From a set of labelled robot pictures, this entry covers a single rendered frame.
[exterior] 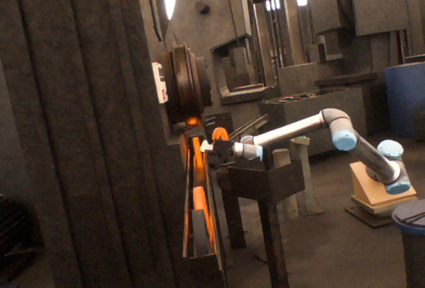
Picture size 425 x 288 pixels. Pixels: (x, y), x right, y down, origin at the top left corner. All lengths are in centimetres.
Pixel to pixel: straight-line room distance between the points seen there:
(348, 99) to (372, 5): 142
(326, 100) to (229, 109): 118
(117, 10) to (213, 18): 322
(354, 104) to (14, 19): 371
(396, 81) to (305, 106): 136
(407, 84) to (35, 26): 429
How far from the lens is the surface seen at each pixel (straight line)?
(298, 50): 1107
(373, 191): 283
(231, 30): 486
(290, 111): 428
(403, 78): 522
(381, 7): 563
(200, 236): 113
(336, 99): 457
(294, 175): 173
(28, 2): 191
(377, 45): 591
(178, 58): 205
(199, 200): 131
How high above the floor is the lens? 113
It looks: 7 degrees down
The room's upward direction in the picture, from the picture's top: 10 degrees counter-clockwise
